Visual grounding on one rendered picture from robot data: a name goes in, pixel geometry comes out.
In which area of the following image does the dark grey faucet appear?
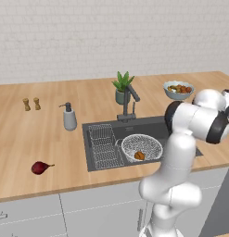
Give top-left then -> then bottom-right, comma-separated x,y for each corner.
116,84 -> 141,122

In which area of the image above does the dark grey sink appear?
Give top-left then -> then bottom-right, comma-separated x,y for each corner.
82,115 -> 204,173

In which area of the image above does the white mesh colander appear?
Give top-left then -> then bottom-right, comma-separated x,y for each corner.
121,133 -> 164,164

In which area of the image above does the orange peach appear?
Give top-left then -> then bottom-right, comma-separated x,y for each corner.
134,150 -> 146,161

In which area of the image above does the dark red pear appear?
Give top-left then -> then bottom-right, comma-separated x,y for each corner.
31,160 -> 56,176

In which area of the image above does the green potted plant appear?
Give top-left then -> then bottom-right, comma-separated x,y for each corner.
111,70 -> 135,106

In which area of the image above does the white soap dispenser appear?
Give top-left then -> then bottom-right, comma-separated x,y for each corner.
58,102 -> 78,131

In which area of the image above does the bowl of food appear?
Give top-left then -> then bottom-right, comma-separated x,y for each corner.
162,81 -> 196,101

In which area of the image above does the grey cupboard door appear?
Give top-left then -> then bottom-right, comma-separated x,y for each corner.
58,167 -> 229,237
0,193 -> 68,237

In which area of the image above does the wire dish rack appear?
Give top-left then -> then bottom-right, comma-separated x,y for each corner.
86,123 -> 126,171

